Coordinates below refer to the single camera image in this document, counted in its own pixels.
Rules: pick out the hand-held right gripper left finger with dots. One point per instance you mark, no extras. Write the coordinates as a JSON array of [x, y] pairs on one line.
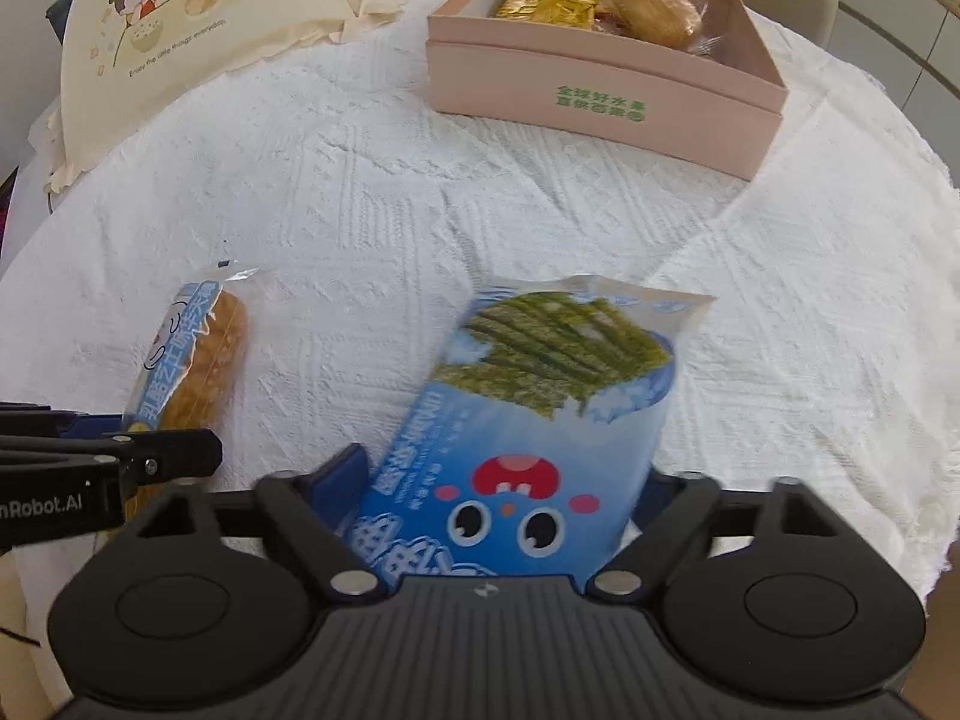
[[337, 484]]

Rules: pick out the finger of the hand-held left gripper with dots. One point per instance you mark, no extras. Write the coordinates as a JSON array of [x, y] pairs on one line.
[[172, 454], [90, 426]]

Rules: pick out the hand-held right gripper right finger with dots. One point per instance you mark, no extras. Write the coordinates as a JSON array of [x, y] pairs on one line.
[[651, 499]]

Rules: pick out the bread stick packet blue label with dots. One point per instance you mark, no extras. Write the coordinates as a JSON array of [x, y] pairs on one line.
[[214, 360]]

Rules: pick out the blue seaweed snack packet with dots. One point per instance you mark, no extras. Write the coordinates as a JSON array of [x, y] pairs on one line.
[[540, 405]]

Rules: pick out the pink cardboard box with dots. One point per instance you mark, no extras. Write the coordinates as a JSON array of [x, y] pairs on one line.
[[585, 82]]

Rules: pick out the golden pastry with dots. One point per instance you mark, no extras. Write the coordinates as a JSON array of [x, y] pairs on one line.
[[652, 11]]

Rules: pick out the yellow striped snack packet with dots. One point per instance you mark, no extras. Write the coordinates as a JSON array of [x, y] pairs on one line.
[[547, 7]]

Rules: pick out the white textured tablecloth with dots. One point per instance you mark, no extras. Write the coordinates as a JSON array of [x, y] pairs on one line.
[[360, 202]]

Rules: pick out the cream cartoon print bag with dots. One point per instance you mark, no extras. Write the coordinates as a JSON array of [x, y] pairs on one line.
[[172, 37]]

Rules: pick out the white cabinet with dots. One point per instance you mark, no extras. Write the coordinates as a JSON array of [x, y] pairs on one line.
[[900, 45]]

